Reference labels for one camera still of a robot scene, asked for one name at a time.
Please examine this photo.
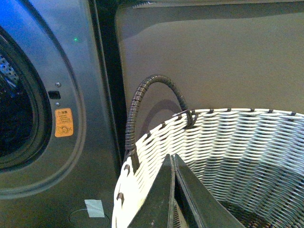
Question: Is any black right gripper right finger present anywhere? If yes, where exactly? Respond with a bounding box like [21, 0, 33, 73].
[174, 154, 244, 228]

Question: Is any white tape piece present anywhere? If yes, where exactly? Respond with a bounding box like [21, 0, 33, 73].
[85, 199, 105, 218]

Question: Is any grey front-load washing machine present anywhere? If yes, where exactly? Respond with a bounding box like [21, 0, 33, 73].
[0, 0, 125, 228]

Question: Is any dark wrapped basket handle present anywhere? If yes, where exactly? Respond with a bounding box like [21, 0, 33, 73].
[124, 75, 197, 173]

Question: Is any steel washing machine drum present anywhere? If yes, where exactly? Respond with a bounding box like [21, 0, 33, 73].
[0, 54, 19, 89]

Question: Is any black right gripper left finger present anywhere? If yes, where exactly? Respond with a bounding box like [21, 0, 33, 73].
[128, 154, 175, 228]

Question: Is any white woven laundry basket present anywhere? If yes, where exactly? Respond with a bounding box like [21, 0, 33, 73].
[112, 109, 304, 228]

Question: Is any orange warning sticker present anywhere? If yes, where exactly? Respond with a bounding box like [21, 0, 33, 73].
[55, 108, 74, 138]

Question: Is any grey cabinet beside washer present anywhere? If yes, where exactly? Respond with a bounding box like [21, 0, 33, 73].
[115, 0, 304, 143]

